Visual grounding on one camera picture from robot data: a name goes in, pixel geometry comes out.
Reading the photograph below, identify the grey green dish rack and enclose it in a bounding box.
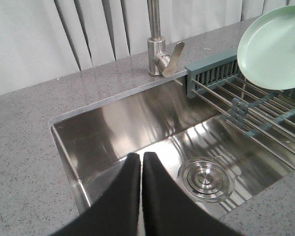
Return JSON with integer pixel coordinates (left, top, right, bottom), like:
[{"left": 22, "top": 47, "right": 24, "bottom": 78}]
[{"left": 185, "top": 48, "right": 295, "bottom": 169}]

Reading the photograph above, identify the light green round plate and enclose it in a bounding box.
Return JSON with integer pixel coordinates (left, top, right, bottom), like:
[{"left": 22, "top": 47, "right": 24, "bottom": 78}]
[{"left": 237, "top": 5, "right": 295, "bottom": 90}]

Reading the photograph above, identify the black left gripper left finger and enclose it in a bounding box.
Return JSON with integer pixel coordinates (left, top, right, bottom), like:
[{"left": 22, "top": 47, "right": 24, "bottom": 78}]
[{"left": 53, "top": 153, "right": 141, "bottom": 236}]

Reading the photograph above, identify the round steel sink drain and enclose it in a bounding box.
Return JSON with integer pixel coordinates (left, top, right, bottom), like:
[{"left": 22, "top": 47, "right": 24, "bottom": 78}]
[{"left": 177, "top": 158, "right": 235, "bottom": 203}]

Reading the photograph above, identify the white pleated curtain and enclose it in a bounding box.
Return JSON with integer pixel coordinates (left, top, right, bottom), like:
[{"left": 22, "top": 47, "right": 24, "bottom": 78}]
[{"left": 0, "top": 0, "right": 295, "bottom": 95}]

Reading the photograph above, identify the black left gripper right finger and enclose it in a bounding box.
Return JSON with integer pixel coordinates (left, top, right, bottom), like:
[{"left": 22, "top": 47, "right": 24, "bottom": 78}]
[{"left": 142, "top": 152, "right": 239, "bottom": 236}]

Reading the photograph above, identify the stainless steel sink basin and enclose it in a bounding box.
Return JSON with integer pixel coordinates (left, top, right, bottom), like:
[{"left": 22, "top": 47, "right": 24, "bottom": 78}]
[{"left": 51, "top": 79, "right": 294, "bottom": 218}]

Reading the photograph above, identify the stainless steel faucet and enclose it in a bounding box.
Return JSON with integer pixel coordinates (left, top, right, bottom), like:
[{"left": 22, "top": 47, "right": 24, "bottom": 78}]
[{"left": 147, "top": 0, "right": 185, "bottom": 77}]

